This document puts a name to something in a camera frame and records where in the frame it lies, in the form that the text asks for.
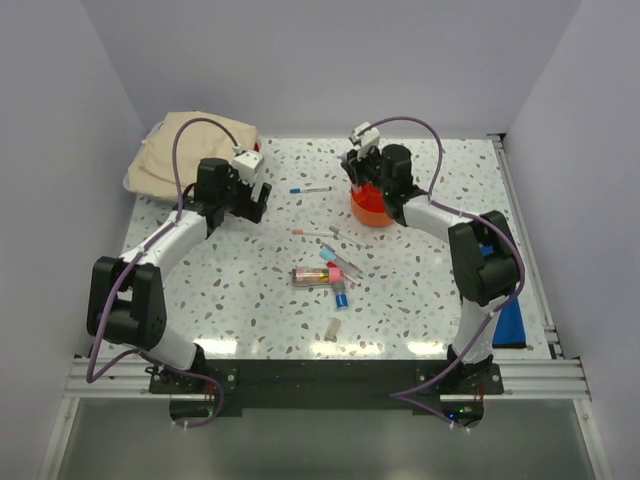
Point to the clear purple gel pen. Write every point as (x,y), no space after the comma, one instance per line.
(325,245)

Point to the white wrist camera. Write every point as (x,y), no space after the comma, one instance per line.
(365,136)
(248,163)

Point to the aluminium frame rail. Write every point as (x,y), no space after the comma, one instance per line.
(234,295)

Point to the peach tip white marker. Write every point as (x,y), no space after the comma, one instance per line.
(314,233)

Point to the pink cap clear tube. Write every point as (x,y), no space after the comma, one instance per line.
(315,276)

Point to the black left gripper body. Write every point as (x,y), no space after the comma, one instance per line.
(236,199)

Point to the red white eraser pen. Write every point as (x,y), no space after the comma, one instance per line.
(356,281)

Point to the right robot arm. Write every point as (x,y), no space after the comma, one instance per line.
(487,267)

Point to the blue cap grey glue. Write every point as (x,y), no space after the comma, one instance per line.
(341,300)

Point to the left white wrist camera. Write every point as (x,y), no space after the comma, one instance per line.
(248,163)

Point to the orange round organizer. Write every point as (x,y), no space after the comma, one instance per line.
(368,206)

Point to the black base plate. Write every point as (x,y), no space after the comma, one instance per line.
(228,388)

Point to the beige cloth bag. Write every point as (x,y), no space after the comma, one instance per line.
(151,171)

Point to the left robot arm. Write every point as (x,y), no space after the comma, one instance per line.
(127,304)

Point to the blue tip white pen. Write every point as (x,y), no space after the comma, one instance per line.
(310,190)

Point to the grey cap acrylic marker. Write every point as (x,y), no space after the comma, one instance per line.
(339,233)

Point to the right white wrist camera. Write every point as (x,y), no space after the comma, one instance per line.
(365,136)

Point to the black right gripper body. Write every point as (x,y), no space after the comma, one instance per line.
(367,167)

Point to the small beige eraser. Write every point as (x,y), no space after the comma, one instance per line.
(332,329)

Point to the blue cloth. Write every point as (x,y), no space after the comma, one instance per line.
(510,331)

